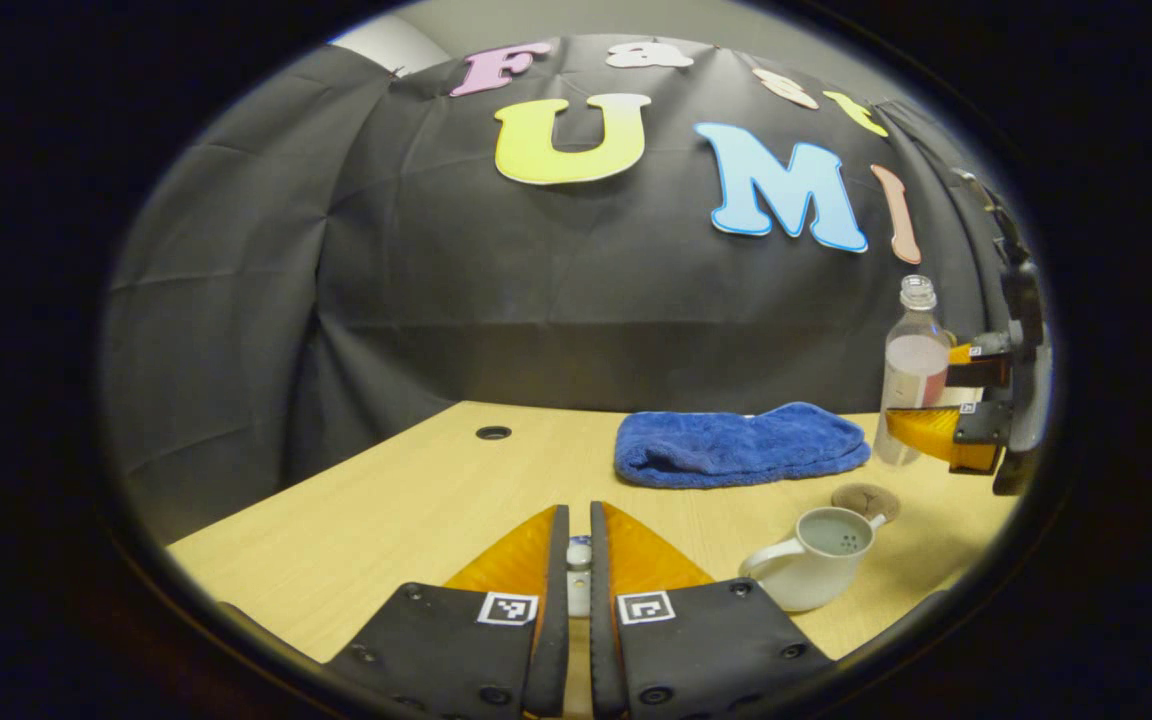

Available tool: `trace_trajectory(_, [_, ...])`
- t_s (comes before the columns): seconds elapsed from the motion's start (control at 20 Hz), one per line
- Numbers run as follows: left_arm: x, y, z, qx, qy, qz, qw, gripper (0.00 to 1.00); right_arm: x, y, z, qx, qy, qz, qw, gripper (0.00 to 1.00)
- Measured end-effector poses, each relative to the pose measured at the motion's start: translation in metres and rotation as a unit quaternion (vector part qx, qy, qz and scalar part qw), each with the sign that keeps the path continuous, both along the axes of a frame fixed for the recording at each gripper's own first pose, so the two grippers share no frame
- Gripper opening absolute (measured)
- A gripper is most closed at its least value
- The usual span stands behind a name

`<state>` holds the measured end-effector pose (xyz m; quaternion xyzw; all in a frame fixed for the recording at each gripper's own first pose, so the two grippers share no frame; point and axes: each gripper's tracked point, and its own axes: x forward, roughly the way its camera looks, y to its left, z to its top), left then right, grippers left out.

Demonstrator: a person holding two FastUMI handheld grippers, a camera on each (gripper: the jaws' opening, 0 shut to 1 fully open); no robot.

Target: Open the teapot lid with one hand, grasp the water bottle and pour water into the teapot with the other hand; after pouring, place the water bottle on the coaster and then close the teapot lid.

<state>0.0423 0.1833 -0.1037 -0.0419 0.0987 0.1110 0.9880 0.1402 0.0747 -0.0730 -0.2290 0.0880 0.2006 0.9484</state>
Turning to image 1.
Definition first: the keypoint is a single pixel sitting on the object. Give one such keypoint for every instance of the black backdrop cloth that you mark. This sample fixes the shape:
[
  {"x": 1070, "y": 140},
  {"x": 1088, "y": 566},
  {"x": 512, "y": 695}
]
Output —
[{"x": 436, "y": 280}]

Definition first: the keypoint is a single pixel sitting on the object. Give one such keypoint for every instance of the blue towel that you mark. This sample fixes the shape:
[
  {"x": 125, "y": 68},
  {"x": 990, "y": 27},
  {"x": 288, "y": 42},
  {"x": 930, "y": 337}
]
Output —
[{"x": 736, "y": 445}]

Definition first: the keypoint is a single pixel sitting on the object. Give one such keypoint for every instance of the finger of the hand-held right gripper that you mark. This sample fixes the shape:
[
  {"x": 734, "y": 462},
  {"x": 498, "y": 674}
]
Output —
[
  {"x": 981, "y": 372},
  {"x": 926, "y": 430}
]

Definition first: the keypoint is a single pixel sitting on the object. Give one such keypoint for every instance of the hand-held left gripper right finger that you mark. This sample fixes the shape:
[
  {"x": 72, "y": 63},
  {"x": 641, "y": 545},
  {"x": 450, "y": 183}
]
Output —
[{"x": 604, "y": 650}]

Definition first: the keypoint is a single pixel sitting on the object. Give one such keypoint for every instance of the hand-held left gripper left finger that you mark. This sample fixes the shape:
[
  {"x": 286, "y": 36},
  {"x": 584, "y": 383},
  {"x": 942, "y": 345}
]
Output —
[{"x": 548, "y": 650}]

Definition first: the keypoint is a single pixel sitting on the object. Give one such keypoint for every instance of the round brown coaster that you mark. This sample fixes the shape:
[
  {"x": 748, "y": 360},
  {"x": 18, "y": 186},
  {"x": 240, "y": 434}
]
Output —
[{"x": 876, "y": 497}]

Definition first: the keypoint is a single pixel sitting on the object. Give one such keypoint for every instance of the clear plastic water bottle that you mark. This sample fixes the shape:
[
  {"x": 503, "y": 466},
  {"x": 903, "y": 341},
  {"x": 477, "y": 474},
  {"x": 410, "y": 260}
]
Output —
[{"x": 911, "y": 380}]

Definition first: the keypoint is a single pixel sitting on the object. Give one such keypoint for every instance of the white ceramic teacup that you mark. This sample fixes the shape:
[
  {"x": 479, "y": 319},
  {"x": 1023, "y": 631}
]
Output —
[{"x": 816, "y": 575}]

